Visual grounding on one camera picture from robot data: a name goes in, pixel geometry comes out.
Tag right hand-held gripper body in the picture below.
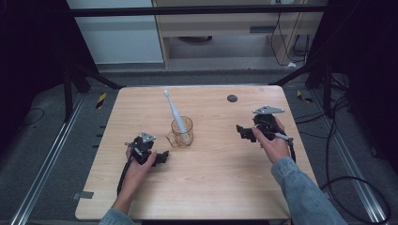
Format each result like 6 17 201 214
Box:
252 105 286 141

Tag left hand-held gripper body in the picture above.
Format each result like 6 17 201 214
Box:
125 131 158 166

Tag amber glass cup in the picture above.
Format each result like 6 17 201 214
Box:
165 115 194 149

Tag white electric toothbrush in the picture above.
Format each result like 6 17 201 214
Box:
162 89 191 143

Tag person's left hand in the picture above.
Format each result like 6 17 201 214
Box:
125 147 158 188

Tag person's right hand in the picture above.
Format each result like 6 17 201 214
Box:
252 116 292 165

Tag yellow black tape strip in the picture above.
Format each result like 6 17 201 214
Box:
95 92 108 110
296 89 314 104

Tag black metal stand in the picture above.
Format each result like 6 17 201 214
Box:
268 59 335 119
61 60 125 124

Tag grey tape piece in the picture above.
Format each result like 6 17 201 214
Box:
71 190 95 201

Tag light wooden desk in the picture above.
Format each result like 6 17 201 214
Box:
152 0 327 68

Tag white cabinet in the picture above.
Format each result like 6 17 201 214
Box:
66 0 164 66

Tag dark curtain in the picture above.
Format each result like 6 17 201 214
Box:
0 0 99 153
308 0 398 174

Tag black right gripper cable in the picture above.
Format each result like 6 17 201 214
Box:
274 131 298 163

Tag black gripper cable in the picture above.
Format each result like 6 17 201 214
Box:
274 131 298 163
116 155 134 197

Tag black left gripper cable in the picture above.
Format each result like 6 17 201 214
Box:
116 155 134 197

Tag black hanging desk cables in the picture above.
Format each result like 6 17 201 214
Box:
269 11 312 68

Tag aluminium floor rail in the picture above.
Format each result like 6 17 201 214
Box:
309 89 390 225
8 93 87 225

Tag black looped floor cable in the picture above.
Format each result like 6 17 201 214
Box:
318 93 392 225

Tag thin black floor cable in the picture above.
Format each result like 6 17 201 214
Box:
19 107 46 128

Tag black horizontal frame bar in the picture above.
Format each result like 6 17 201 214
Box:
67 4 329 18

